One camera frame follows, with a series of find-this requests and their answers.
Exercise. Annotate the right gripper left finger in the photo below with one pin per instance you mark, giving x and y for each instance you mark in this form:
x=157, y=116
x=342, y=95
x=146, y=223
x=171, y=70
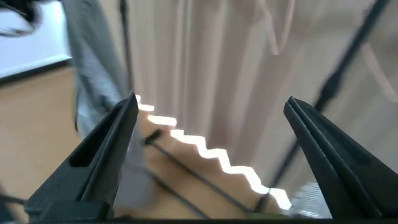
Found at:
x=96, y=174

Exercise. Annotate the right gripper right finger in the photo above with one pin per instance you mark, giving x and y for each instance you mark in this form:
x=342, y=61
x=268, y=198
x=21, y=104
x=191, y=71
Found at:
x=351, y=174

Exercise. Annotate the pink clothes hanger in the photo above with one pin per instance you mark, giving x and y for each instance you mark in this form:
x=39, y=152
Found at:
x=269, y=31
x=380, y=74

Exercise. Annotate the pale grey shorts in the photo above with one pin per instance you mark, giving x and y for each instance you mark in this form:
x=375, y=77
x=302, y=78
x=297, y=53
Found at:
x=93, y=62

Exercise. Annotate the white laundry basket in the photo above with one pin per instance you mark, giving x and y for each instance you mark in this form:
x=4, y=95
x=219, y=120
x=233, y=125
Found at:
x=311, y=199

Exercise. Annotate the black clothes rack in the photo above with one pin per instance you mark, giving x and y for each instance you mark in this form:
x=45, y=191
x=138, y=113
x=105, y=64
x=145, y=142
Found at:
x=334, y=82

